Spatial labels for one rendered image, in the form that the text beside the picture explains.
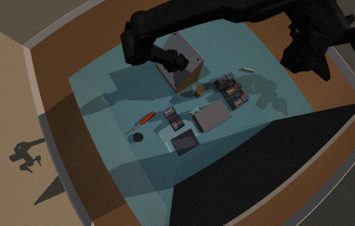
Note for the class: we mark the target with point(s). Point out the red-handled screwdriver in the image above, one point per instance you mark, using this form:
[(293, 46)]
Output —
[(144, 120)]

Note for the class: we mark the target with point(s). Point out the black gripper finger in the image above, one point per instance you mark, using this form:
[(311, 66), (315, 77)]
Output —
[(322, 68)]

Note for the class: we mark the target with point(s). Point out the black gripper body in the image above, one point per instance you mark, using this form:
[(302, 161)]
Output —
[(328, 15)]

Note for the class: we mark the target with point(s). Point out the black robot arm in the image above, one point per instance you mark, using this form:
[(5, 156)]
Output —
[(145, 26)]

